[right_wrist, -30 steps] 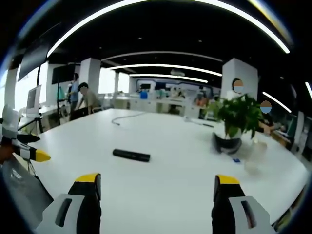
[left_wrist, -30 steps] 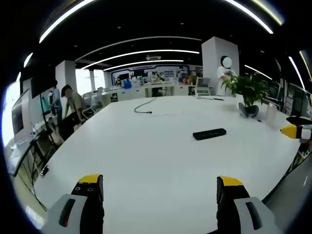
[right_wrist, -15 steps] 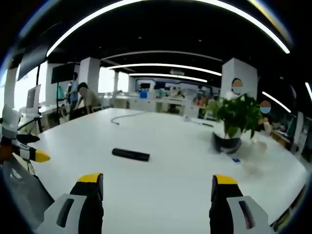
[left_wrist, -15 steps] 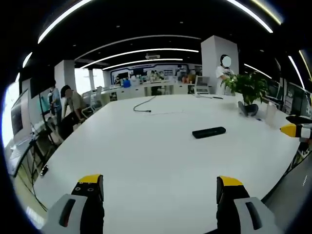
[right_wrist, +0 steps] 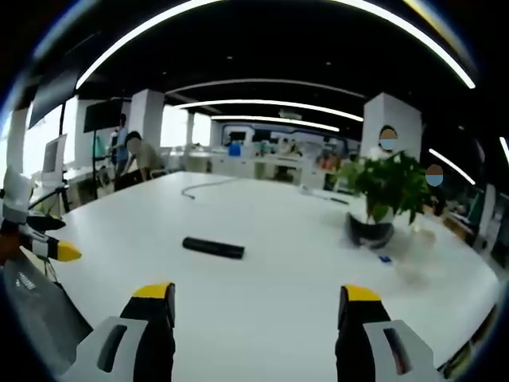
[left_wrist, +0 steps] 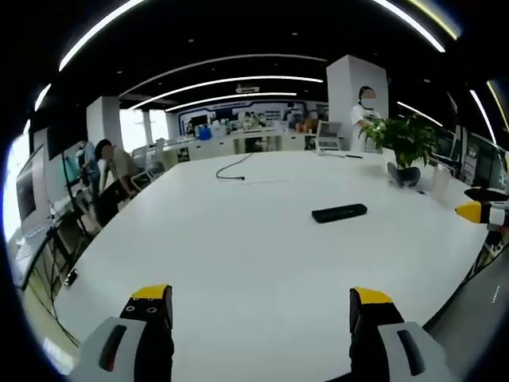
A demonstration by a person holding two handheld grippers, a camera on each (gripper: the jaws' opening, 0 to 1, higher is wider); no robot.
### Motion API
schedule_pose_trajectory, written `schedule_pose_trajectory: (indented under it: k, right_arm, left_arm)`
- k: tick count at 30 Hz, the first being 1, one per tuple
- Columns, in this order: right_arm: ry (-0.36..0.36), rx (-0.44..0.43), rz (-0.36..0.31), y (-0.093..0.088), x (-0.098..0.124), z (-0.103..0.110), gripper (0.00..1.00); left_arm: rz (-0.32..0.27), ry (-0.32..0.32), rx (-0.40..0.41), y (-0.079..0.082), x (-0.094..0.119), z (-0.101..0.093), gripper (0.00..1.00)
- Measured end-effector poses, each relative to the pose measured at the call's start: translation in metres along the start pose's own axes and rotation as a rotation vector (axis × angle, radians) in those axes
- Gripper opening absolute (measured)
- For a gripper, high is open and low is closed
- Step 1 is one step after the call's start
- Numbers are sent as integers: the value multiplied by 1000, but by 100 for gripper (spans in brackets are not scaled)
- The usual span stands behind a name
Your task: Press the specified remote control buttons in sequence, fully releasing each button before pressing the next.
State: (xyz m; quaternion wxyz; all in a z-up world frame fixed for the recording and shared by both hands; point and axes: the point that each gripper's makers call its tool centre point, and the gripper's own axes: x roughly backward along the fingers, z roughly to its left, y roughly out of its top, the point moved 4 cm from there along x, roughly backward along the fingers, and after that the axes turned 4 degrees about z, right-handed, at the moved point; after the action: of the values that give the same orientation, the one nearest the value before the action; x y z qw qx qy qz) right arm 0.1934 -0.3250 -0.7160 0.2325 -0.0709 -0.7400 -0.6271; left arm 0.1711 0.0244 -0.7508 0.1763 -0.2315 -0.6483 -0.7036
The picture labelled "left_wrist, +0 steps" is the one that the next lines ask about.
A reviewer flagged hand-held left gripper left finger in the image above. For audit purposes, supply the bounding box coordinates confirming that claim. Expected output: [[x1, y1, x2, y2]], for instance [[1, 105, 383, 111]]
[[68, 283, 175, 382]]

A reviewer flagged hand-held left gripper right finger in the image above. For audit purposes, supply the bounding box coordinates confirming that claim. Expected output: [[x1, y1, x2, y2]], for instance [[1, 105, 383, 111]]
[[348, 286, 454, 382]]

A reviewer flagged black remote control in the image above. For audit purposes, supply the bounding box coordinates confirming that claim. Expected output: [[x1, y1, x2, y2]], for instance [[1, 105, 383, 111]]
[[311, 203, 368, 224]]

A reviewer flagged clear plastic bottle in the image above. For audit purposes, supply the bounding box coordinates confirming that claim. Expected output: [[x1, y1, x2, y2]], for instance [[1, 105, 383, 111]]
[[433, 163, 453, 204]]

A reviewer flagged green potted plant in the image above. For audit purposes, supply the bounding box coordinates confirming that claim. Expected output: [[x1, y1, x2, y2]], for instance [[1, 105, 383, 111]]
[[357, 115, 438, 189]]

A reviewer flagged computer monitor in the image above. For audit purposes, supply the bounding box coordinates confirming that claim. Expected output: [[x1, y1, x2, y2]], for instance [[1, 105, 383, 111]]
[[14, 144, 52, 236]]

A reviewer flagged white mesh chair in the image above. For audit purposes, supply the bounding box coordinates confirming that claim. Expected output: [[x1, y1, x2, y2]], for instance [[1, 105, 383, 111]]
[[130, 137, 166, 192]]

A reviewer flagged white counter cabinet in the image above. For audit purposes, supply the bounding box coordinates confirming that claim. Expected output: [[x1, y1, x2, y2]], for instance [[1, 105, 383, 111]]
[[174, 127, 319, 162]]

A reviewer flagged black cable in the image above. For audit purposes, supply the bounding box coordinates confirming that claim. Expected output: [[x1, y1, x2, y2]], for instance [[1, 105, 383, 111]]
[[216, 152, 255, 182]]

